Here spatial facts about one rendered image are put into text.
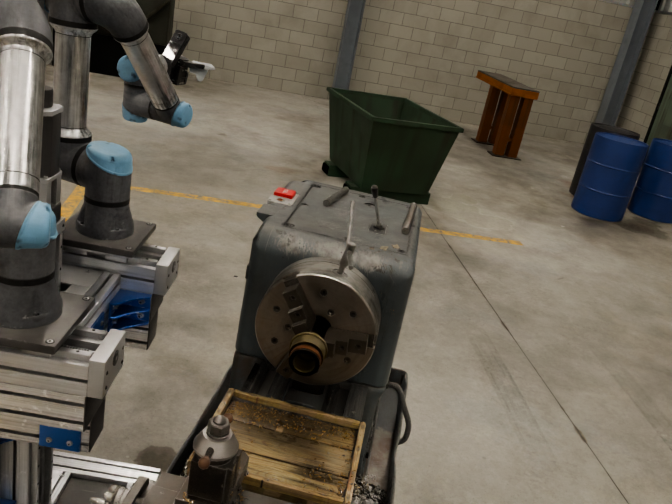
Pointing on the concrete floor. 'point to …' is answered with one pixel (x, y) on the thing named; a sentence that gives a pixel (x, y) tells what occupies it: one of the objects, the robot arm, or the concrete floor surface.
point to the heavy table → (510, 94)
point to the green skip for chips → (386, 144)
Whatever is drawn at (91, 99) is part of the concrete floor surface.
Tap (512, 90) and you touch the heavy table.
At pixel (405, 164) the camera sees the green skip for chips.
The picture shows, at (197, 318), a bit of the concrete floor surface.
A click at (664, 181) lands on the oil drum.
